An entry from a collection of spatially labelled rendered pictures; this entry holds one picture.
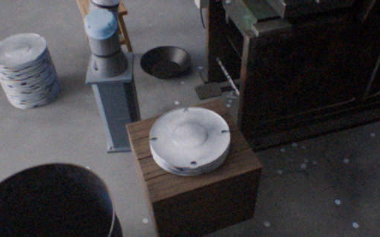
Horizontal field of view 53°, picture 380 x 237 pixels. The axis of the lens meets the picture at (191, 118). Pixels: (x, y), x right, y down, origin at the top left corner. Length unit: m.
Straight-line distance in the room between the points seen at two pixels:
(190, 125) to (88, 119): 0.81
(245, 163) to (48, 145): 1.05
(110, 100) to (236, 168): 0.63
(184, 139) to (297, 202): 0.62
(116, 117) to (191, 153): 0.51
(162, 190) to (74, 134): 0.84
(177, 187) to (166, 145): 0.16
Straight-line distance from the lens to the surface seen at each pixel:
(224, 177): 1.31
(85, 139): 1.97
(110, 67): 1.55
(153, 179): 1.32
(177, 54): 2.35
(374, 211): 1.79
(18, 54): 2.14
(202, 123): 1.41
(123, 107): 1.67
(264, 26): 1.47
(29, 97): 2.19
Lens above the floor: 1.42
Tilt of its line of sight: 46 degrees down
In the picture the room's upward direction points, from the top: 2 degrees counter-clockwise
